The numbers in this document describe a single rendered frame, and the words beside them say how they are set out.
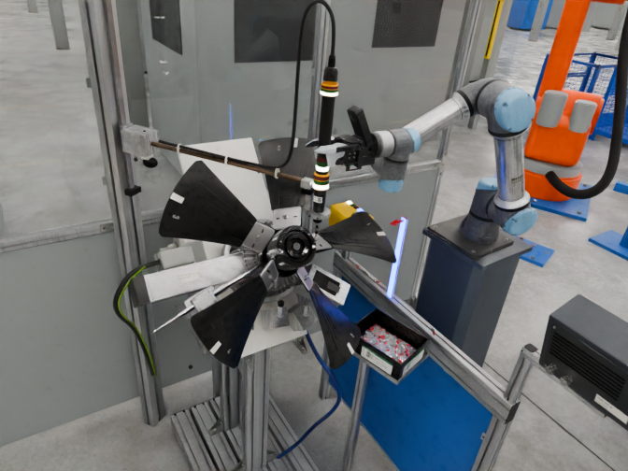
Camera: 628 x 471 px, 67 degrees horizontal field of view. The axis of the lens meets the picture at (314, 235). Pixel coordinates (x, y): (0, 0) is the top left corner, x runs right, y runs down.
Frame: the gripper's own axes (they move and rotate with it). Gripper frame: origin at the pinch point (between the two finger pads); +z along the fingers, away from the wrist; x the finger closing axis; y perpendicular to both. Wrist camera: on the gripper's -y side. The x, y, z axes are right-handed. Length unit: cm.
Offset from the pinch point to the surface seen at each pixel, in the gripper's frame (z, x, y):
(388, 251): -25.0, -8.6, 34.3
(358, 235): -18.2, -1.3, 30.6
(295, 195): 0.2, 7.3, 17.7
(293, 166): -2.6, 14.1, 11.7
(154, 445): 41, 45, 149
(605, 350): -32, -71, 25
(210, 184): 25.2, 9.4, 11.0
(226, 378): 13, 31, 108
